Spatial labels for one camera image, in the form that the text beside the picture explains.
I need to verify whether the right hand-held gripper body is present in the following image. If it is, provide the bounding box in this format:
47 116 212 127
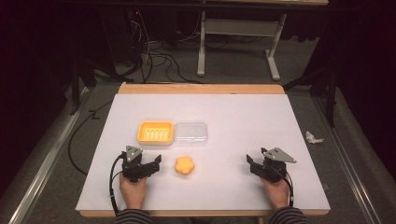
249 147 297 184

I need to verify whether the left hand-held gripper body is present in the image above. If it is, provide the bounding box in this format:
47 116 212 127
120 145 161 183

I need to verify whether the yellow soap box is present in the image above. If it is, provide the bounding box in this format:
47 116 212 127
136 120 175 147

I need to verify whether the yellow flower-shaped soap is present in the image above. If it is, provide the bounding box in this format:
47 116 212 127
175 155 195 175

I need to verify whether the clear plastic box lid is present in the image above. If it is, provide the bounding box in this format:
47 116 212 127
173 121 209 147

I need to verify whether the person's left hand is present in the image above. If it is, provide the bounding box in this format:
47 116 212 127
119 173 149 211

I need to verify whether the person's right hand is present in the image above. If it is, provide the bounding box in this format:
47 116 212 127
260 176 291 210

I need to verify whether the white table mat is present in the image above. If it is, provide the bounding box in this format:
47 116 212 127
75 93 332 213

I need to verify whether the person's left striped sleeve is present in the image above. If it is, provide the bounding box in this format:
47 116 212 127
115 208 154 224

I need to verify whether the person's striped sleeve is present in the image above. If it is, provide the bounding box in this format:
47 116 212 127
115 208 154 224
268 206 310 224

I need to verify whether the crumpled white paper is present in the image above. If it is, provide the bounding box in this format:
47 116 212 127
304 131 325 145

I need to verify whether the person's right striped sleeve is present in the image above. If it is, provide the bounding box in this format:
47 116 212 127
268 206 310 224

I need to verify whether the black stand leg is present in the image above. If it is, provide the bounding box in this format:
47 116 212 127
282 66 340 128
68 52 97 116

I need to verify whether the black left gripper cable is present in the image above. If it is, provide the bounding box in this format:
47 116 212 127
108 153 125 217

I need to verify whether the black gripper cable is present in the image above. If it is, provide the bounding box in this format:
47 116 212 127
270 164 295 208
108 153 125 217

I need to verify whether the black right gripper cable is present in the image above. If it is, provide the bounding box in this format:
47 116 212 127
270 164 295 208

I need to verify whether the black floor cable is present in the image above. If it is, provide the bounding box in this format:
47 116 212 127
67 100 114 176

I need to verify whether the tangle of black cables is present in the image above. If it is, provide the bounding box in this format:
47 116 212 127
125 10 204 85

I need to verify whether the white metal desk frame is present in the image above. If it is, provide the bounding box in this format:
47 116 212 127
196 10 288 82

